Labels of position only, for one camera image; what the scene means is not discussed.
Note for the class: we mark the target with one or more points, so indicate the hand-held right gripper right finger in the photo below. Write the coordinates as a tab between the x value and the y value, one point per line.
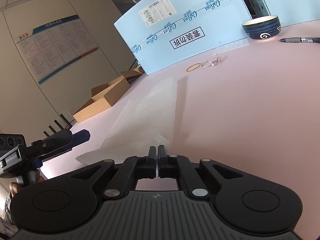
163	162

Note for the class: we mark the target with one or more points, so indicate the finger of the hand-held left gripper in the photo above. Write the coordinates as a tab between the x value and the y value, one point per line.
75	136

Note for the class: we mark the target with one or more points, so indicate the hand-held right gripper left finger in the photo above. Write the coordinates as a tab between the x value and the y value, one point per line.
153	162

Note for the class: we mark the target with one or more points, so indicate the white translucent shopping bag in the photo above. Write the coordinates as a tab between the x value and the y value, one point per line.
145	120

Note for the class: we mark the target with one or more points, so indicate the person's left forearm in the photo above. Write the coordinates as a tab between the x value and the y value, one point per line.
8	210

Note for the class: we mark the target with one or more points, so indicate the person's left hand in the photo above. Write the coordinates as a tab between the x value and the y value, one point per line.
15	188

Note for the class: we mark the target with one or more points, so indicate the open brown cardboard box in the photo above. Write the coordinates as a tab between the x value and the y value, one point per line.
100	105

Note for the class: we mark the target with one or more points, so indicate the orange rubber band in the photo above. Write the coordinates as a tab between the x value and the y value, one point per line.
188	68

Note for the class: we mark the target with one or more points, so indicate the light blue carton with label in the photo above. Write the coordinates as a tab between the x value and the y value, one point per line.
190	45

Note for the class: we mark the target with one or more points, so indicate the window blind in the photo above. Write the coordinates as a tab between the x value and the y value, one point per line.
122	0

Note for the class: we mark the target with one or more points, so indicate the dark blue ceramic bowl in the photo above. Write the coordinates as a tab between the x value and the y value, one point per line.
262	27

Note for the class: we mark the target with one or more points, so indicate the grey pen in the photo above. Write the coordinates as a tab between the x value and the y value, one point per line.
300	40

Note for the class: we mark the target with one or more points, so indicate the wall poster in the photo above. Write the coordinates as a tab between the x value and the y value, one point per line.
55	47

